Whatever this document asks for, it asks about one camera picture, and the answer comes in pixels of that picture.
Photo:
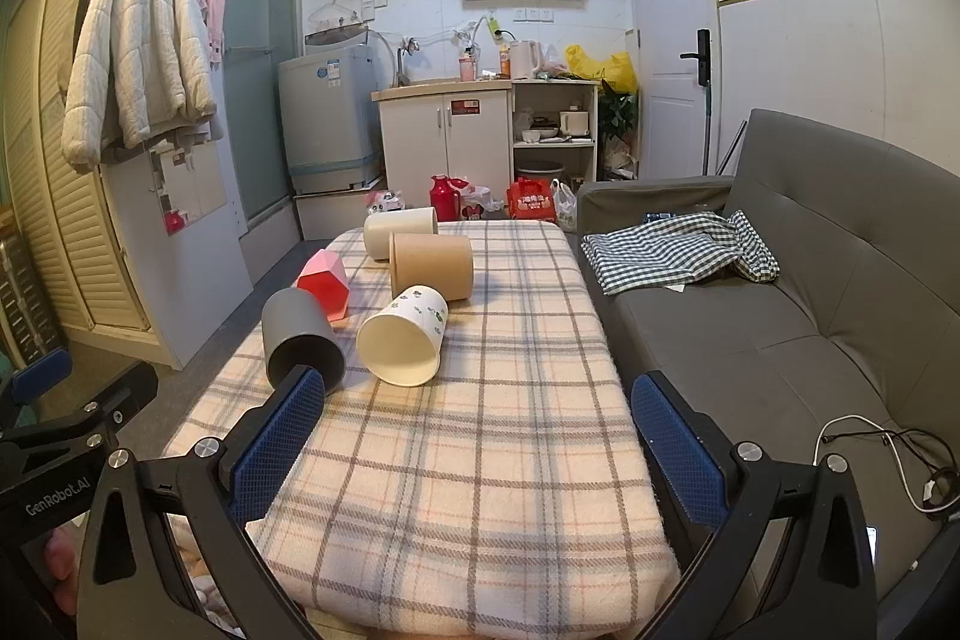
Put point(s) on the white sink cabinet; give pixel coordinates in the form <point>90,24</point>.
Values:
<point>442,138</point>

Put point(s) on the grey cup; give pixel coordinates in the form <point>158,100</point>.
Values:
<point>296,325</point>

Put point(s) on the grey metal rack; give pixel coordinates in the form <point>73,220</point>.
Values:
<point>22,302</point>

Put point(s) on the white open shelf unit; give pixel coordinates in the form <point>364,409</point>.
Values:
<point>555,93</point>

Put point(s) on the metal faucet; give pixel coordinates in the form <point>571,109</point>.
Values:
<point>405,57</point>

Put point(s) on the white and pink toy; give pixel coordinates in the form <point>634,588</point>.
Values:
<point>384,201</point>

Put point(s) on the pink garment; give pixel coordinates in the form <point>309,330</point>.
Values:
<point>214,10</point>

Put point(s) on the red shopping bag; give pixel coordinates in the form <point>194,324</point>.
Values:
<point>531,203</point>

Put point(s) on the white printed paper cup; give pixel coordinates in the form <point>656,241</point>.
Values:
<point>397,347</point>

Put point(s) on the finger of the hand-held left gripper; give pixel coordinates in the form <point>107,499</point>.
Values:
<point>41,376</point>

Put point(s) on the plaid blanket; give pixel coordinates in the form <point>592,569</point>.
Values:
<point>465,460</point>

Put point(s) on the beige cup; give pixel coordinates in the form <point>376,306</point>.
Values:
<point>397,227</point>

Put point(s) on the orange bottle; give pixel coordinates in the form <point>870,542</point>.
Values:
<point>505,61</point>

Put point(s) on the white pot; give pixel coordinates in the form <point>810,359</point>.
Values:
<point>574,121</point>

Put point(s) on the frosted glass sliding door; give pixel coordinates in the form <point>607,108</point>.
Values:
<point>251,48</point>

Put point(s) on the white electric kettle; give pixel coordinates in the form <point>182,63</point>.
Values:
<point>523,59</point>

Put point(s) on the green checked cloth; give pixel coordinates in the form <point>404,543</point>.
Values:
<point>660,250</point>

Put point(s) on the red faceted cup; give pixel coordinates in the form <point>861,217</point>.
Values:
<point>326,287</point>

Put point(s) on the louvred wardrobe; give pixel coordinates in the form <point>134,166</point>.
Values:
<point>67,160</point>

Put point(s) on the white puffer jacket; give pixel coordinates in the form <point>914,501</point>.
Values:
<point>135,48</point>

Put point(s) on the grey washing machine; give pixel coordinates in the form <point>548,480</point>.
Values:
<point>330,115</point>

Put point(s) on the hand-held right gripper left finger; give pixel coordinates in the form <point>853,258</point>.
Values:
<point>274,437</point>

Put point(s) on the person's left hand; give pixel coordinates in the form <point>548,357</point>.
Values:
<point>60,569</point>

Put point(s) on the cartoon print bag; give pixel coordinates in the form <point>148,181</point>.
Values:
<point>476,205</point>

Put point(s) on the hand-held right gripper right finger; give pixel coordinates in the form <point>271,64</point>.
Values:
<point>679,452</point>

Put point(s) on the red thermos jug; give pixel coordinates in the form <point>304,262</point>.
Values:
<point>442,201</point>

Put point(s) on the white plastic bag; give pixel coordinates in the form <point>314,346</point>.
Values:
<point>564,206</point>

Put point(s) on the wall mirror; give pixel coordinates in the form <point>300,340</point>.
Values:
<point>196,183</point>

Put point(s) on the brown paper cup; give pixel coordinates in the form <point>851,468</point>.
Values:
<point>435,265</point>

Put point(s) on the green potted plant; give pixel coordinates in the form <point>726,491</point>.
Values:
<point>619,115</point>

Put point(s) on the yellow plastic bag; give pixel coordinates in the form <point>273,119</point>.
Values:
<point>600,66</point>

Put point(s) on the grey plastic basin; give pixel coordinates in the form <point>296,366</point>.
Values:
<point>540,168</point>

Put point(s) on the grey sofa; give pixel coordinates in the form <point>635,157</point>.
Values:
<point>750,347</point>

